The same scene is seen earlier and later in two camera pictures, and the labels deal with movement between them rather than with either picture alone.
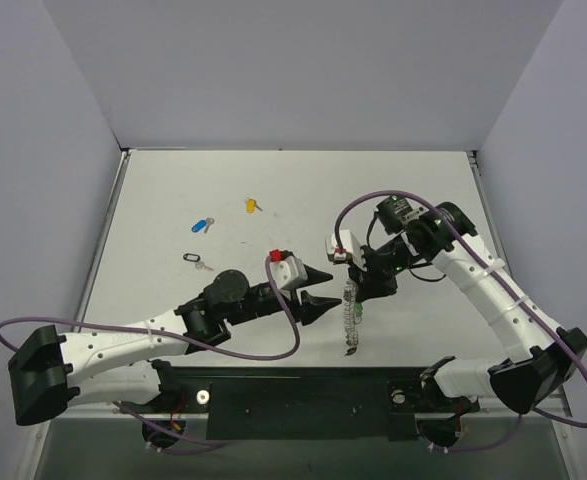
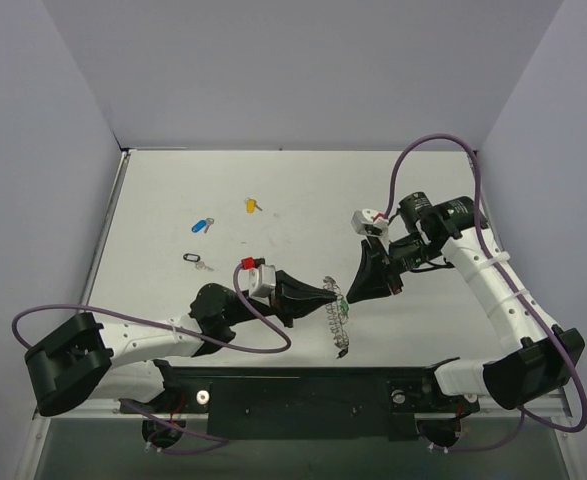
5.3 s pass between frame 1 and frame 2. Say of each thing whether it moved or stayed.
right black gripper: stayed
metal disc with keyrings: moved
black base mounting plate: stayed
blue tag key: stayed
